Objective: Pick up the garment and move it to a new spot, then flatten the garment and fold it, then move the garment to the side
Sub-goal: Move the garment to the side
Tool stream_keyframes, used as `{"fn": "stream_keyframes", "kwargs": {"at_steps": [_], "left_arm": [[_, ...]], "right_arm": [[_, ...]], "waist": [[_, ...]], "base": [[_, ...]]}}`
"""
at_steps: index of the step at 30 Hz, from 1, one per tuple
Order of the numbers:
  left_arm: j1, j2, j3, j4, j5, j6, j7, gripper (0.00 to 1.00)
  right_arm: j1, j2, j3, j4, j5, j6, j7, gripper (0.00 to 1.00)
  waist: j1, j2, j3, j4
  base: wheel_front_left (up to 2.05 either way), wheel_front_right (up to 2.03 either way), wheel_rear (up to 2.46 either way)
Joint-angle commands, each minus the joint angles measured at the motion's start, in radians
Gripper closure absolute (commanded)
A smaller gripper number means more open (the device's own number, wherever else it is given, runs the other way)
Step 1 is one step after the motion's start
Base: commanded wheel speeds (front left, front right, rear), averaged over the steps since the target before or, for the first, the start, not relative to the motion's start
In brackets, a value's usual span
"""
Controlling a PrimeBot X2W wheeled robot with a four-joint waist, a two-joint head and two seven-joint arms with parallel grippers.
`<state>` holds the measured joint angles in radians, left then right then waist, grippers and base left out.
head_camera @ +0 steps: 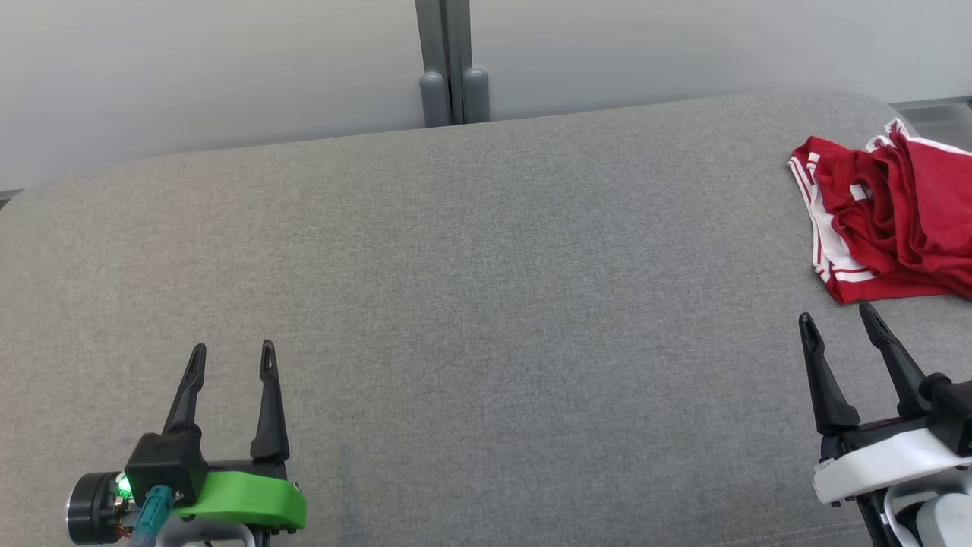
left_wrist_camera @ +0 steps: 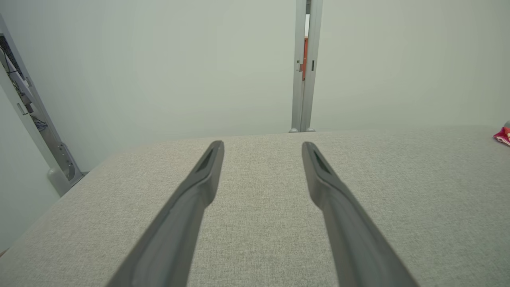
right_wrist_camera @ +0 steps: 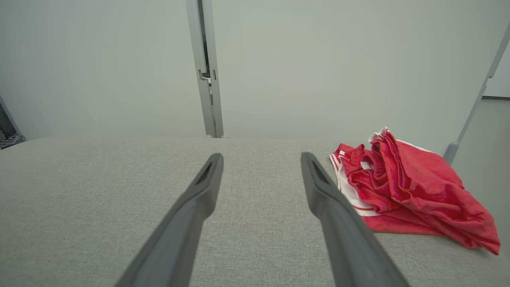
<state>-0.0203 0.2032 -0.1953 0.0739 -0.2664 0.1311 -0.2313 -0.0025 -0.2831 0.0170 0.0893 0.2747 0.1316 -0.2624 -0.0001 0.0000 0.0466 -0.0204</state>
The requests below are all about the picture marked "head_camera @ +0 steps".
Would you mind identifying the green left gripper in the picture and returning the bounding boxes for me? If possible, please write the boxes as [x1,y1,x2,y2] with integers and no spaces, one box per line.
[162,340,307,533]

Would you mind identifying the black round left gripper motor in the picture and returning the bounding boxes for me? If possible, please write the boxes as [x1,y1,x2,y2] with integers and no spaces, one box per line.
[67,471,131,545]

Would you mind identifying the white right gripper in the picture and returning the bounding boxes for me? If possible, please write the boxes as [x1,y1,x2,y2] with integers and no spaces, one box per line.
[798,302,972,506]

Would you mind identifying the grey partition post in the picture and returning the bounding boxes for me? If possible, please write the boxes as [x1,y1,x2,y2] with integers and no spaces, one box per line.
[415,0,491,128]

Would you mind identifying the red white jersey shirt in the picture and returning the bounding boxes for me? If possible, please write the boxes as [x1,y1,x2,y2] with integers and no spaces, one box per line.
[787,135,972,305]

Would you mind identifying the grey fabric sofa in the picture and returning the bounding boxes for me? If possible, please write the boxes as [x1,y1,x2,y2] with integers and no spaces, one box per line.
[0,91,972,547]

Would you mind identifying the red white bulls shorts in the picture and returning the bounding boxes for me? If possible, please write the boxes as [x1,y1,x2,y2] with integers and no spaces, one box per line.
[814,118,972,299]

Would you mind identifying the teal left camera cable plug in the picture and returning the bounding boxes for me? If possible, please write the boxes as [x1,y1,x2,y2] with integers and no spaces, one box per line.
[133,486,175,545]

